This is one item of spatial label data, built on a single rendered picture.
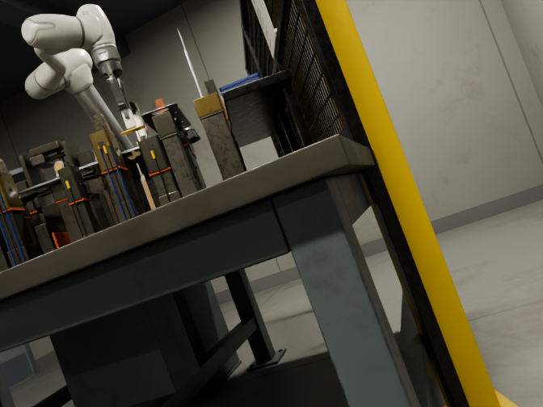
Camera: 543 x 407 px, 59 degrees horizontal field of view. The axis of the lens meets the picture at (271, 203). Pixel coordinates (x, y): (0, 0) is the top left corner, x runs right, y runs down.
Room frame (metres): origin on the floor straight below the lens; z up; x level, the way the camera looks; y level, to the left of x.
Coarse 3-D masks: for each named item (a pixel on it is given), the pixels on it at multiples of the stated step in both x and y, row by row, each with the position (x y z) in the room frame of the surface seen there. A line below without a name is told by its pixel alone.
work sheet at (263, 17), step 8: (256, 0) 1.56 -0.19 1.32; (256, 8) 1.62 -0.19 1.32; (264, 8) 1.46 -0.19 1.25; (264, 16) 1.52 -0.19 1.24; (264, 24) 1.58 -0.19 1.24; (272, 24) 1.44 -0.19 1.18; (264, 32) 1.64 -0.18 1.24; (272, 32) 1.48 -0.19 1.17; (272, 40) 1.54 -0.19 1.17; (272, 48) 1.60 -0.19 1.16; (272, 56) 1.66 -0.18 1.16
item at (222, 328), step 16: (192, 288) 2.22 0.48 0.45; (208, 288) 2.37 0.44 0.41; (176, 304) 2.14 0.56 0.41; (192, 304) 2.17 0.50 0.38; (208, 304) 2.31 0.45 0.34; (192, 320) 2.13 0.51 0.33; (208, 320) 2.26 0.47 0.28; (224, 320) 2.40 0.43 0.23; (192, 336) 2.14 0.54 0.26; (208, 336) 2.21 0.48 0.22; (224, 336) 2.35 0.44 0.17; (224, 368) 2.24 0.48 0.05; (208, 384) 2.14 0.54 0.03
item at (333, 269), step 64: (320, 192) 0.62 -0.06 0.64; (128, 256) 0.71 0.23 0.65; (192, 256) 0.68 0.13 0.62; (256, 256) 0.65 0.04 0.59; (320, 256) 0.63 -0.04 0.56; (0, 320) 0.78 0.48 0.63; (64, 320) 0.75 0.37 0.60; (128, 320) 1.01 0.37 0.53; (256, 320) 2.23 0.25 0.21; (320, 320) 0.64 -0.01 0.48; (384, 320) 0.66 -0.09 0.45; (0, 384) 2.72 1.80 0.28; (128, 384) 1.03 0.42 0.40; (192, 384) 1.59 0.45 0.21; (384, 384) 0.62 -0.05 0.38
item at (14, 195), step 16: (0, 176) 1.41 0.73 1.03; (0, 192) 1.40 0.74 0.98; (16, 192) 1.47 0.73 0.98; (0, 208) 1.40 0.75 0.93; (16, 208) 1.44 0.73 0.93; (0, 224) 1.40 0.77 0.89; (16, 224) 1.42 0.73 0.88; (16, 240) 1.40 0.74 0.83; (16, 256) 1.41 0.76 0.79; (32, 256) 1.44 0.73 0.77
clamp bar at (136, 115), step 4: (132, 104) 1.76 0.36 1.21; (136, 104) 1.79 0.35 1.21; (136, 108) 1.79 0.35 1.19; (132, 112) 1.79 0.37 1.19; (136, 112) 1.79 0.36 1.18; (140, 112) 1.80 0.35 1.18; (136, 116) 1.79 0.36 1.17; (140, 116) 1.78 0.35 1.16; (136, 120) 1.79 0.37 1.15; (140, 120) 1.78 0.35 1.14; (140, 124) 1.79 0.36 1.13; (144, 124) 1.79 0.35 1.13; (144, 128) 1.77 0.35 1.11; (136, 132) 1.77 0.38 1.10; (140, 132) 1.78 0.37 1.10; (144, 132) 1.77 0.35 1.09; (140, 136) 1.78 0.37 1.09; (140, 140) 1.77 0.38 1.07
